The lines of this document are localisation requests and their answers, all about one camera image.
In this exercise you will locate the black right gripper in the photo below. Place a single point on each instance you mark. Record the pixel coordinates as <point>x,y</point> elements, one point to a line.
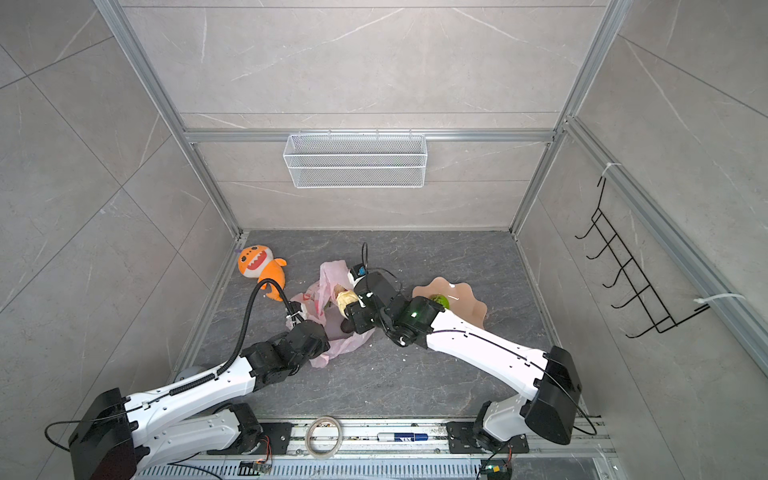
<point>355,312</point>

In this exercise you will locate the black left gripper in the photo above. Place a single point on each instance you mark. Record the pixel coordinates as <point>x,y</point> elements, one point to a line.
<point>324,345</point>

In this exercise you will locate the pink plastic bag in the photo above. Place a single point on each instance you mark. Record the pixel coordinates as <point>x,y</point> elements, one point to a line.
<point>319,304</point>

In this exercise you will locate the green fake custard apple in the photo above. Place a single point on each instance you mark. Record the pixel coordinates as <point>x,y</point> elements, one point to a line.
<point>441,300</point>

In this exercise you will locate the pink scalloped plastic bowl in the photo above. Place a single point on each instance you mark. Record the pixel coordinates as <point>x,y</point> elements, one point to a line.
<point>463,302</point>

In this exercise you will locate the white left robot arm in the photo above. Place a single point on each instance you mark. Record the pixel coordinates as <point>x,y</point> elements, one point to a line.
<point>121,435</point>

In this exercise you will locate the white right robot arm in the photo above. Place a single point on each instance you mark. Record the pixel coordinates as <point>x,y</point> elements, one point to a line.
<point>546,383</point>

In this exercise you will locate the orange shark plush toy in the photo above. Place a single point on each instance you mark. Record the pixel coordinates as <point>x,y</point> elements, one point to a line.
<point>258,262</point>

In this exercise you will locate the roll of clear tape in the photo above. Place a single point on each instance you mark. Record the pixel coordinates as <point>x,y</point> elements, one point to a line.
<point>324,438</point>

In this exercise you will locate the blue marker pen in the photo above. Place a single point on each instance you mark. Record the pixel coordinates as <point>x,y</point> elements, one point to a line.
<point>402,437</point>

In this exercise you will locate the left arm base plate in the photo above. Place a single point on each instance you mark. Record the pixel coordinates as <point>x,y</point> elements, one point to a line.
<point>270,439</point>

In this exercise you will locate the white wire mesh basket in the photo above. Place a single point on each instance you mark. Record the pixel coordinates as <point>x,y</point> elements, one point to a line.
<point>334,160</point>

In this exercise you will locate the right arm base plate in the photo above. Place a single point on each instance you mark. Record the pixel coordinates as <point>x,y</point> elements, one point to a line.
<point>466,438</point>

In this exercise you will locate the black wire hook rack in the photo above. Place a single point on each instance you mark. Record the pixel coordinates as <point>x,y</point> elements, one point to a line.
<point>628,270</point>

